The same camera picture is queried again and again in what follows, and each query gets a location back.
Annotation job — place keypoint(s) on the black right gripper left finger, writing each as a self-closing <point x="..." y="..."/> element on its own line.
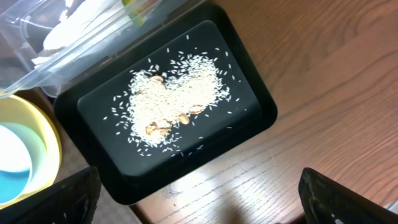
<point x="72" y="200"/>

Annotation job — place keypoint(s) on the clear plastic waste bin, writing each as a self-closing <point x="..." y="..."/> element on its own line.
<point x="26" y="23"/>

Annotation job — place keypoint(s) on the yellow round plate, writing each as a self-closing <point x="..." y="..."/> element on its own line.
<point x="15" y="109"/>

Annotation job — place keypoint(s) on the black rectangular tray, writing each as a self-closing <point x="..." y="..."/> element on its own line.
<point x="126" y="175"/>

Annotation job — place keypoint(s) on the light blue bowl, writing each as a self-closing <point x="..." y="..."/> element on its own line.
<point x="23" y="156"/>

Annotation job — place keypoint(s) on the white napkin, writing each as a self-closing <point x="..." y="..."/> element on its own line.
<point x="88" y="15"/>

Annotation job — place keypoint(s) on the green yellow snack wrapper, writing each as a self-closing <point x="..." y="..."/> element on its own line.
<point x="135" y="8"/>

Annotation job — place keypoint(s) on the spilled rice pile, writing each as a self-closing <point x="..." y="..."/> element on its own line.
<point x="195" y="92"/>

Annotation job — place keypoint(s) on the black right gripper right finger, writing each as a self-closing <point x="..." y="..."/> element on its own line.
<point x="326" y="201"/>

